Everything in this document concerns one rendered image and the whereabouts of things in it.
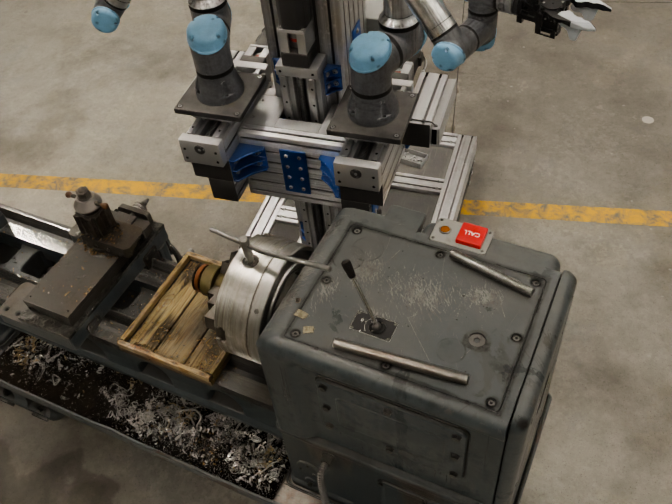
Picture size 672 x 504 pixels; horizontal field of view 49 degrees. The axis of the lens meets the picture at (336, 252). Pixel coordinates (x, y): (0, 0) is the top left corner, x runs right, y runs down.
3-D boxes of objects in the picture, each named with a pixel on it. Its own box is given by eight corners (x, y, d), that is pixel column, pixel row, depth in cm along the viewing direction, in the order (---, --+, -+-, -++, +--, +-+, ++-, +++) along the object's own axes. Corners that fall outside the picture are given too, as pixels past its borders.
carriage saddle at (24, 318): (171, 236, 230) (166, 223, 226) (77, 351, 204) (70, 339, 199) (95, 212, 240) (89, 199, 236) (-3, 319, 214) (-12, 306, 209)
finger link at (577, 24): (593, 46, 168) (564, 28, 173) (596, 24, 163) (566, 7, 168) (583, 52, 167) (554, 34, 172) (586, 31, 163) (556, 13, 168)
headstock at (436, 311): (559, 355, 191) (585, 257, 161) (504, 522, 163) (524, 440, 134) (351, 289, 211) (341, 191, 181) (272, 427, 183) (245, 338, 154)
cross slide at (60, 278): (160, 223, 226) (156, 212, 223) (72, 328, 202) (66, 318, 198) (117, 209, 232) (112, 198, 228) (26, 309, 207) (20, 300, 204)
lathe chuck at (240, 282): (315, 288, 203) (297, 216, 178) (262, 385, 187) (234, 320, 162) (287, 279, 206) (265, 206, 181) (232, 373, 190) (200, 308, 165)
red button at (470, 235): (488, 234, 169) (488, 227, 168) (479, 252, 166) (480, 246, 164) (463, 227, 171) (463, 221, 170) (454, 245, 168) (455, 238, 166)
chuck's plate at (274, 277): (327, 292, 201) (310, 220, 176) (274, 389, 185) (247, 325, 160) (315, 288, 202) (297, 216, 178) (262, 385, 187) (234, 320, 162)
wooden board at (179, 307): (276, 287, 213) (274, 279, 210) (211, 387, 193) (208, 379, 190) (190, 259, 223) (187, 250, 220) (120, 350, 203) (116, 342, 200)
